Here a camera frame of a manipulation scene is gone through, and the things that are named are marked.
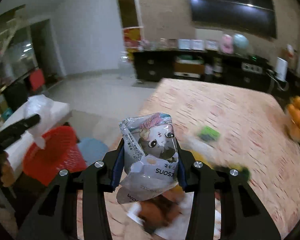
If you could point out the rose pattern tablecloth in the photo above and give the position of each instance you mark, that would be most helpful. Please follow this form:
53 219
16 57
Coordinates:
252 126

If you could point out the green wrapper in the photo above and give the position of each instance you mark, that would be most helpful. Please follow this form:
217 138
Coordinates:
208 134

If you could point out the wall mounted television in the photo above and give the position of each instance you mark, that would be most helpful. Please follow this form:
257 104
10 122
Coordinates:
255 17

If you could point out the bowl of oranges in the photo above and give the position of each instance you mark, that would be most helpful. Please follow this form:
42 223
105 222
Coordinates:
293 115

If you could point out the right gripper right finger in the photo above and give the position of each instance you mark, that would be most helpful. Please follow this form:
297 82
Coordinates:
182 170

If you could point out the light blue globe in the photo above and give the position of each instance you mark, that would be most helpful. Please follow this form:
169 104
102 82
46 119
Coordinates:
240 44

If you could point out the person's left hand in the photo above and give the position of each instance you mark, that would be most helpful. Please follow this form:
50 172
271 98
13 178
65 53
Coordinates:
7 173

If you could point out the pink plush toy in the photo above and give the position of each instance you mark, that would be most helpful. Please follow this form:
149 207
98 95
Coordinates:
226 44

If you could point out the white foam net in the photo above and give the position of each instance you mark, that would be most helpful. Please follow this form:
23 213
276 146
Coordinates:
192 143

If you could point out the red chair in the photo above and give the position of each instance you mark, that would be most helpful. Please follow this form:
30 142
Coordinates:
37 79

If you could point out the cartoon cat snack bag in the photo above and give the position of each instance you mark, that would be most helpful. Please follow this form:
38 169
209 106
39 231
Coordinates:
151 157

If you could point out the blue plastic stool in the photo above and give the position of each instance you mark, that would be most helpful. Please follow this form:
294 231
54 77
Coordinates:
92 150

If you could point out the red festive poster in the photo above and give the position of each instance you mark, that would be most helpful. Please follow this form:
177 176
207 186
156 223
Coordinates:
132 37

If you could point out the white tissue paper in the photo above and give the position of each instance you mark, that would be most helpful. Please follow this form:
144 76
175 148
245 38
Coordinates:
179 226

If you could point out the black tv cabinet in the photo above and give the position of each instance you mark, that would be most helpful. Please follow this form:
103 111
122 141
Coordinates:
251 72

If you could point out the white router box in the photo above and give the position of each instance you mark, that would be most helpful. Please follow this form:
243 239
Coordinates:
281 69

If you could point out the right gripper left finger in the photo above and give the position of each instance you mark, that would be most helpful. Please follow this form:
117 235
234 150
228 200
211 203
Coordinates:
118 165

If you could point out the red plastic mesh basket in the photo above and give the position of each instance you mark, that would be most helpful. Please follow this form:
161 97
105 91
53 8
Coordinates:
60 152

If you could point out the yellow foam fruit net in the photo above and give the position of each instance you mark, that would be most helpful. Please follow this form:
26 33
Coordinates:
200 157

